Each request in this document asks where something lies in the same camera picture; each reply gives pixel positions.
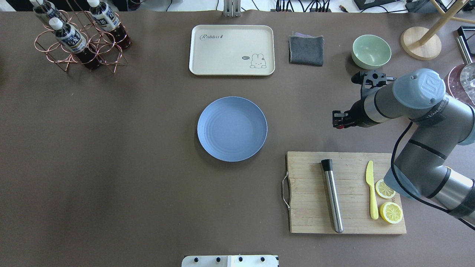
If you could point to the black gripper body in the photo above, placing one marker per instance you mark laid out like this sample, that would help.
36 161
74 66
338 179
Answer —
356 111

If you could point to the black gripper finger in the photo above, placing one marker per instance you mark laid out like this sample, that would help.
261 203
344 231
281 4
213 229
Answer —
339 116
345 125

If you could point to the blue plate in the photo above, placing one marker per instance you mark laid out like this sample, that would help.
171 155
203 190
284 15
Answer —
232 129

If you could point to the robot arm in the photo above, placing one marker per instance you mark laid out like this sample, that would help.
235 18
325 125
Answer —
442 122

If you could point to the steel muddler black cap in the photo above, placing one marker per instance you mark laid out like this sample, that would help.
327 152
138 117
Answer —
327 165

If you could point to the yellow plastic knife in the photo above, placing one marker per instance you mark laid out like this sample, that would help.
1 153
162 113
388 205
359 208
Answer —
369 178

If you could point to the green bowl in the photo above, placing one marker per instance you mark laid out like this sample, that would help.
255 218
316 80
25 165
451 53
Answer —
370 52

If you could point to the grey folded cloth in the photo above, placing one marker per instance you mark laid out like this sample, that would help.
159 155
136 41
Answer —
306 49

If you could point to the lemon slice upper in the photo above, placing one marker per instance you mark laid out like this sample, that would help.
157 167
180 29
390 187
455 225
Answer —
383 190

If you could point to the wooden cutting board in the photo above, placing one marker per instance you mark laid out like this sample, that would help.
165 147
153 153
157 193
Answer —
309 201

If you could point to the wooden cup tree stand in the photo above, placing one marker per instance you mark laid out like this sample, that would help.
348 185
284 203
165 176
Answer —
422 43

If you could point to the lemon half lower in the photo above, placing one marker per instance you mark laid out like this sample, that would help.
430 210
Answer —
391 212

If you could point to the pink bowl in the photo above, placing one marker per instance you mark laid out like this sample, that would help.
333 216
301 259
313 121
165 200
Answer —
454 87

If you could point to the cream rabbit tray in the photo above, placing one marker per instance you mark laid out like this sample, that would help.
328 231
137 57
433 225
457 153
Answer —
226 50

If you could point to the tea bottle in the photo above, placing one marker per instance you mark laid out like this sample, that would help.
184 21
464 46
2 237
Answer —
108 22
45 10
75 42

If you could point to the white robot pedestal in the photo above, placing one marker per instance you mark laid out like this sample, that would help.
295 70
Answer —
231 261

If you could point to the copper wire bottle rack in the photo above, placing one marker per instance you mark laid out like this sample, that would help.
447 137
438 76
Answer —
109 54

